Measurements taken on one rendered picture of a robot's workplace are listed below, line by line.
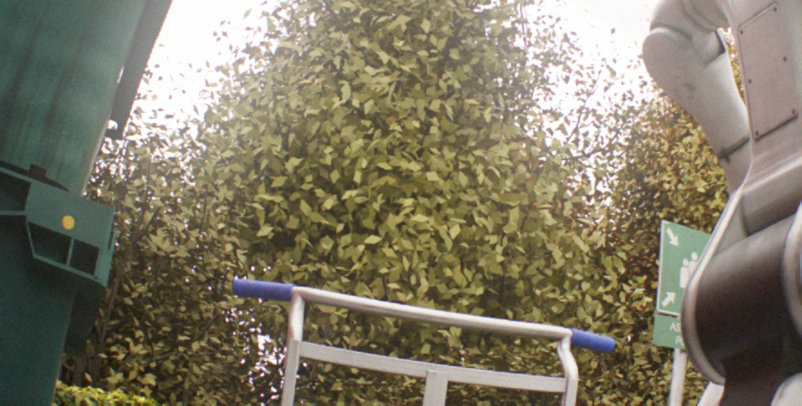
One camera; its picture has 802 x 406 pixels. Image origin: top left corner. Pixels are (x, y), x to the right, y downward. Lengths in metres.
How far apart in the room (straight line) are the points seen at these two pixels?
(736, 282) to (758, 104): 0.24
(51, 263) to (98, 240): 0.04
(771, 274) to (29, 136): 0.66
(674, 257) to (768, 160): 3.03
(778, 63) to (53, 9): 0.75
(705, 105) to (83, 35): 0.84
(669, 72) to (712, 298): 0.42
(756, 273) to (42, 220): 0.63
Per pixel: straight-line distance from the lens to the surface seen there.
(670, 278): 4.03
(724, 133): 1.30
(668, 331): 3.97
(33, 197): 0.68
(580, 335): 2.05
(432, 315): 1.96
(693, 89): 1.29
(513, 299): 7.87
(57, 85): 0.74
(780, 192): 1.02
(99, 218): 0.68
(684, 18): 1.27
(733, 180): 1.31
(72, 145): 0.73
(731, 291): 0.94
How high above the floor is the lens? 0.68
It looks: 24 degrees up
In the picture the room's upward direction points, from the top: 7 degrees clockwise
